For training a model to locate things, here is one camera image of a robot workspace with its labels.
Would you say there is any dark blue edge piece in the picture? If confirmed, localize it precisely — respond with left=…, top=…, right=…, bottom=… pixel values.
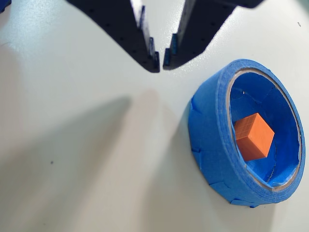
left=0, top=0, right=12, bottom=13

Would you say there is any blue tape roll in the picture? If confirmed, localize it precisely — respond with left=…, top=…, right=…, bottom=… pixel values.
left=187, top=58, right=306, bottom=209

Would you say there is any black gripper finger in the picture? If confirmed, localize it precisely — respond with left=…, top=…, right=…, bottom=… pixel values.
left=163, top=0, right=264, bottom=71
left=66, top=0, right=161, bottom=73

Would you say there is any orange cube block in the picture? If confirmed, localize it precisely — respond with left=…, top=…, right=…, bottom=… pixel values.
left=233, top=113, right=275, bottom=162

